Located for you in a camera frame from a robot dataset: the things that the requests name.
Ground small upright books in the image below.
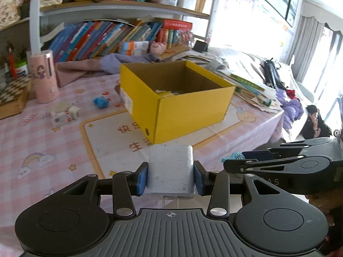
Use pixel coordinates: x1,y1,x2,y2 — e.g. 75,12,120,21
157,28,180,46

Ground black bag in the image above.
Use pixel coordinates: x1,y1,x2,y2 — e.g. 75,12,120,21
264,59,286,90

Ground pink cloth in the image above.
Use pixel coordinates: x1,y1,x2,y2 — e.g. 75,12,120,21
55,57,121,87

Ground white power adapter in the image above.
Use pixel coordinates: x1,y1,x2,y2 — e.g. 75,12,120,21
146,145,195,209

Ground teal small toy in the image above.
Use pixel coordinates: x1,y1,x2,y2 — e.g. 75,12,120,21
221,152,245,164

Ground small white toy block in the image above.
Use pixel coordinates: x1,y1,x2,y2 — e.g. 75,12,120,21
50,112,71,127

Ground yellow cardboard box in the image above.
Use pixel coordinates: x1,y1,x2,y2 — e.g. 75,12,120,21
119,60,236,145

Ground white stationery box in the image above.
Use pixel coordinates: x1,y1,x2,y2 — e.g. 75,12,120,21
177,0,199,11

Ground black phone stand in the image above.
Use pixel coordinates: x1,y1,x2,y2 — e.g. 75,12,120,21
193,40,208,53

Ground person's right hand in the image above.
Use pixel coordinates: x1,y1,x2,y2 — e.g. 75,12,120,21
305,189,343,215

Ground thick red book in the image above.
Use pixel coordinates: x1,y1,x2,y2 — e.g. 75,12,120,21
161,19,193,31

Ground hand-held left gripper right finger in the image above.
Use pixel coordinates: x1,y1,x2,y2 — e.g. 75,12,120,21
193,161,286,219

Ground red tassel ornament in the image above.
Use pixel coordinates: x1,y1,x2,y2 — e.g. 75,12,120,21
8,51,18,78

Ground blue toy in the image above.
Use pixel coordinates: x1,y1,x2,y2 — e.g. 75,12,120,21
93,96,110,109

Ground silver quilted blanket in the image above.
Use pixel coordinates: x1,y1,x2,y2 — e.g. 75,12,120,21
209,47,295,86

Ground grey curtain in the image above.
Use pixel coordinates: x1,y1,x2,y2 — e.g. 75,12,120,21
291,15,343,97

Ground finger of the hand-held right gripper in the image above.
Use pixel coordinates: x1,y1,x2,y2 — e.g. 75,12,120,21
224,155,308,174
242,137,334,160

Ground row of leaning books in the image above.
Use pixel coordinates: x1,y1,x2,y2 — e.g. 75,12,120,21
48,20,162,62

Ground purple clothes heap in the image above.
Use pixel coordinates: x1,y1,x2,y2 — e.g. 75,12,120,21
276,88,304,130

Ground pink pig doll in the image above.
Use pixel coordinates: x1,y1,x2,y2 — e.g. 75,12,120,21
149,41,167,57

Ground pink checked tablecloth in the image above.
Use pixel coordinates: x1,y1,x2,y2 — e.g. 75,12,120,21
0,72,284,247

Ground colourful trinket cluster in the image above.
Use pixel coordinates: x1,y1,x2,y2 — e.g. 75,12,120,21
178,31,195,47

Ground orange blue carton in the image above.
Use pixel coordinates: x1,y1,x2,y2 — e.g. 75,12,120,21
118,48,148,57
118,41,149,50

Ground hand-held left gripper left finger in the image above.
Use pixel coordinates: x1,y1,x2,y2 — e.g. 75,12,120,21
57,162,149,219

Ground wooden chessboard box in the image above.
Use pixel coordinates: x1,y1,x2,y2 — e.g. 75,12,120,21
0,76,33,120

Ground pink humidifier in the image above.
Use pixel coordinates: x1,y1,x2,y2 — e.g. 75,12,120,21
28,49,60,104

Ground pile of papers and books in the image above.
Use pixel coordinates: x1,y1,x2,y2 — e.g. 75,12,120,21
161,45,284,113

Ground white bookshelf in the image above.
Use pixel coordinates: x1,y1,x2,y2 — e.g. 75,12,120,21
0,0,217,59

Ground white pen pot with pens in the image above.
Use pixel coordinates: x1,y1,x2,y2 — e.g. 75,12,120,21
4,41,29,78

